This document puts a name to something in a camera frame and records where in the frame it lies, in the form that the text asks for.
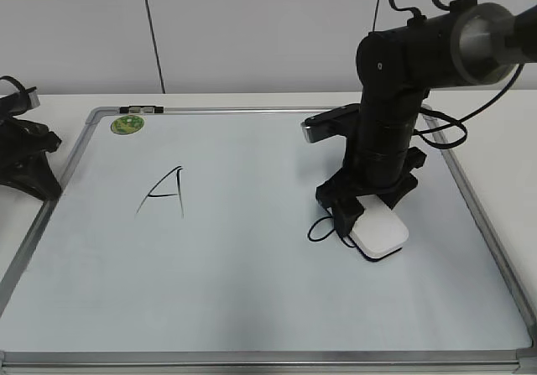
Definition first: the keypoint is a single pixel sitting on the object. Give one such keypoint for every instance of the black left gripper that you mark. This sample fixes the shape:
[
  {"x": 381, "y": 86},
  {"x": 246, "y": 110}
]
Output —
[{"x": 24, "y": 164}]

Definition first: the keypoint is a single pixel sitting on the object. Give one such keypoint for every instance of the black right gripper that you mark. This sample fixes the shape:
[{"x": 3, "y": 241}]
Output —
[{"x": 340, "y": 192}]

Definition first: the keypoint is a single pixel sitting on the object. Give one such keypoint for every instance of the white board eraser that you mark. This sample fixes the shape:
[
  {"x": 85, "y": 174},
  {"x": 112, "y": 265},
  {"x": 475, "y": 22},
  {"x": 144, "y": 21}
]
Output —
[{"x": 378, "y": 232}]

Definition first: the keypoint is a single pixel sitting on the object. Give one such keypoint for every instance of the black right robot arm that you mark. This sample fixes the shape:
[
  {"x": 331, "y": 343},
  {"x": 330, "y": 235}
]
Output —
[{"x": 473, "y": 44}]

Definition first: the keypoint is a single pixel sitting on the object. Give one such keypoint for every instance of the round green sticker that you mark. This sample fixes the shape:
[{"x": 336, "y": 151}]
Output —
[{"x": 127, "y": 125}]

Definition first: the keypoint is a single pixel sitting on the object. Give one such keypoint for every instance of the black grey hanging clip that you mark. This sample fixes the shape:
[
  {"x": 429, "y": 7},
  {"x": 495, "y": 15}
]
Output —
[{"x": 141, "y": 110}]

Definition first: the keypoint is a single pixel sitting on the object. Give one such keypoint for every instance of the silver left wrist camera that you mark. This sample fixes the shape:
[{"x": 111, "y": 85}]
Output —
[{"x": 19, "y": 103}]

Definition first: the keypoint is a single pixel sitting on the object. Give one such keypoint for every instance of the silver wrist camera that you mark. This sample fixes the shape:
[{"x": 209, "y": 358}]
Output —
[
  {"x": 335, "y": 122},
  {"x": 19, "y": 103}
]

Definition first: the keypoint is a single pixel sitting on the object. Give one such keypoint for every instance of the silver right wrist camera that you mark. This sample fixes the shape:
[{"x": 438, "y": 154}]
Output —
[{"x": 335, "y": 122}]

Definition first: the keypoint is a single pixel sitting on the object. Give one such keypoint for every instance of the white board with aluminium frame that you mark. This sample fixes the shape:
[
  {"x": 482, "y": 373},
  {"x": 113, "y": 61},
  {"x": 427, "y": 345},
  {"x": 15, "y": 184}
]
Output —
[{"x": 196, "y": 243}]

